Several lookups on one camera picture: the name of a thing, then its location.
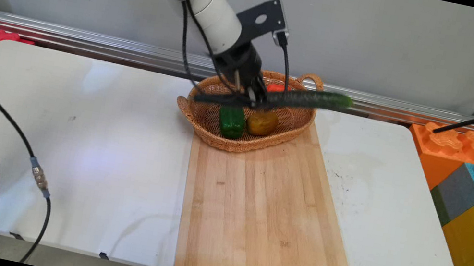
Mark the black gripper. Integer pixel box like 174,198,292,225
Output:
205,36,278,110

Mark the long green cucumber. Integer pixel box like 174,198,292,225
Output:
194,69,355,128

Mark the red tomato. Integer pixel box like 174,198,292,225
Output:
266,82,288,96

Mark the yellow-brown potato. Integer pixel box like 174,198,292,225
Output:
245,107,280,140

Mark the green bell pepper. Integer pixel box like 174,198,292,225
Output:
215,104,248,142

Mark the woven wicker basket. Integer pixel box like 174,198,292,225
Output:
170,51,326,167

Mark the wooden cutting board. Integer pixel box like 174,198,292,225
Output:
170,102,381,266

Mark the orange foam block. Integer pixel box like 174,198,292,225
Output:
400,118,474,197

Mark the grey foam block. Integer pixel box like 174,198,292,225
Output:
425,159,474,232

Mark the black camera USB cable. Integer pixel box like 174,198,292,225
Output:
266,30,299,95

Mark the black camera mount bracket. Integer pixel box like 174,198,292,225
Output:
233,0,295,48

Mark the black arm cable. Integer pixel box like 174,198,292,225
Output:
122,0,254,101

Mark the aluminium frame rail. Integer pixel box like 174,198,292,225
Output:
0,11,474,137

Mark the black cable with metal connector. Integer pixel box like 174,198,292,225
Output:
0,89,71,266

